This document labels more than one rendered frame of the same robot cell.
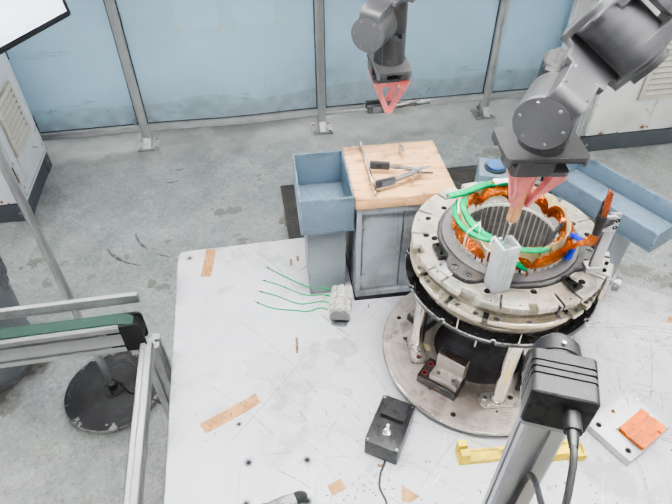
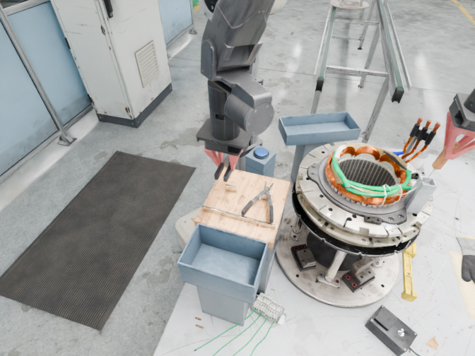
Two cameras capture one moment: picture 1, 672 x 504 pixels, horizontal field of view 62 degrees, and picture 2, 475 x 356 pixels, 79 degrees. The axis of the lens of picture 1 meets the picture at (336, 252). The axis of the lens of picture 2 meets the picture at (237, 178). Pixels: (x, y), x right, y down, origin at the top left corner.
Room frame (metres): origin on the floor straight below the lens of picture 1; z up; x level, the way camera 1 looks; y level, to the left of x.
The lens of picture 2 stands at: (0.76, 0.30, 1.61)
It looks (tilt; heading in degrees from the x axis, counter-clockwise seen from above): 45 degrees down; 296
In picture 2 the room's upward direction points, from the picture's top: straight up
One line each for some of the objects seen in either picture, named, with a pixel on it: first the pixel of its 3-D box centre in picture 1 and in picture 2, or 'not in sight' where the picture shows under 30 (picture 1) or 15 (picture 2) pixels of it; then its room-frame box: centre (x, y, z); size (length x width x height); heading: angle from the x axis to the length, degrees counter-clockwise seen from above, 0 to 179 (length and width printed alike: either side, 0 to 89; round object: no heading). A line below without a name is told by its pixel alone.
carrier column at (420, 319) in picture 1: (421, 315); (336, 261); (0.69, -0.16, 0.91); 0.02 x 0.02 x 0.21
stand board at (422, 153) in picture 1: (396, 173); (245, 203); (0.94, -0.13, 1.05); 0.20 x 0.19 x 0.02; 97
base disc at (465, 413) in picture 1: (478, 347); (334, 245); (0.69, -0.29, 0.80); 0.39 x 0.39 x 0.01
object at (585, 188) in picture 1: (593, 244); (311, 155); (0.86, -0.54, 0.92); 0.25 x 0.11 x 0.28; 34
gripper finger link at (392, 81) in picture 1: (387, 86); (227, 152); (0.98, -0.10, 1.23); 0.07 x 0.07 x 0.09; 8
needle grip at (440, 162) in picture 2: (517, 203); (444, 155); (0.58, -0.24, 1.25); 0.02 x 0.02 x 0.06
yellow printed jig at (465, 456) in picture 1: (521, 450); (409, 265); (0.47, -0.32, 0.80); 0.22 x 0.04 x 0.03; 93
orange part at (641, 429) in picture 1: (642, 429); not in sight; (0.51, -0.54, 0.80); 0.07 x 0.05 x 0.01; 124
